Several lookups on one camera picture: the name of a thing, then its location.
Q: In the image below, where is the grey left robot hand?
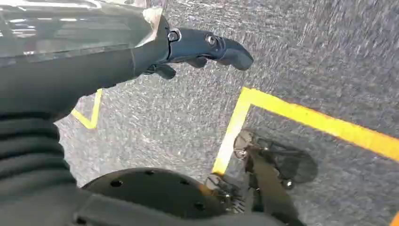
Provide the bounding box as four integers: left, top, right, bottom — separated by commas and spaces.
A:
0, 16, 300, 226

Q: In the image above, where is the short yellow tape corner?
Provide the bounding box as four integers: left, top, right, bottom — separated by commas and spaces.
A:
71, 89, 104, 130

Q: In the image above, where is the shiny metal tray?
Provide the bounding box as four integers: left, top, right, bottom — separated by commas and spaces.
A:
0, 0, 164, 58

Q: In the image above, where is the ribbed grey left arm sleeve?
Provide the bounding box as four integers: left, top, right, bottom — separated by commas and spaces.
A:
0, 111, 78, 192

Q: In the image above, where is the long yellow tape corner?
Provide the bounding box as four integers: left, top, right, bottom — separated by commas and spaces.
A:
212, 87, 399, 176

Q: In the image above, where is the dark metal bracket part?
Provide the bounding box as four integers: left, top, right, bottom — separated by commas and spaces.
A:
204, 128, 319, 226

